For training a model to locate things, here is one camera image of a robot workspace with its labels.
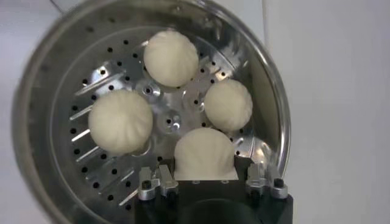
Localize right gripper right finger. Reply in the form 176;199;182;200
244;162;289;200

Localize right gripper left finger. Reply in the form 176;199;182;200
137;164;180;201

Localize white steamed baozi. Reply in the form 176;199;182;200
172;127;239;181
203;78;254;133
143;29;199;88
87;88;154;156

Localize stainless steel steamer basket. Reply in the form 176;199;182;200
10;0;292;224

